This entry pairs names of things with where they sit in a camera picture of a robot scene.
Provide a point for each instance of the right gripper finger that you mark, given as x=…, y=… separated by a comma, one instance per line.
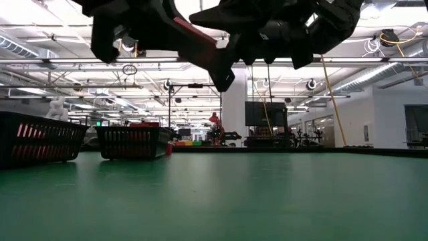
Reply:
x=220, y=16
x=224, y=67

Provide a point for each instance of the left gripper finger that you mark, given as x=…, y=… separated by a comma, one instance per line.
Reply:
x=164, y=37
x=105, y=40

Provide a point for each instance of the red rectangular block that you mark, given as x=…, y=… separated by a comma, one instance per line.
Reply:
x=143, y=124
x=199, y=43

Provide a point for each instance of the red robot figure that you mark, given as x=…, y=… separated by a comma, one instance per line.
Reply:
x=215, y=127

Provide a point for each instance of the white sculpture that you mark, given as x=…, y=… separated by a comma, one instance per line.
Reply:
x=57, y=108

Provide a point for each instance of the black slotted plastic basket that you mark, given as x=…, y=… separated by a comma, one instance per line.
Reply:
x=133, y=144
x=43, y=140

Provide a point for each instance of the black camera gantry frame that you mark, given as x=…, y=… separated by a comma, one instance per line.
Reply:
x=195, y=85

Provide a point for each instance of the black wall screen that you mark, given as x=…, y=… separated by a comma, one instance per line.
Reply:
x=265, y=114

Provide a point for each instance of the black aluminium table frame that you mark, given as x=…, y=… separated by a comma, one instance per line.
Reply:
x=301, y=150

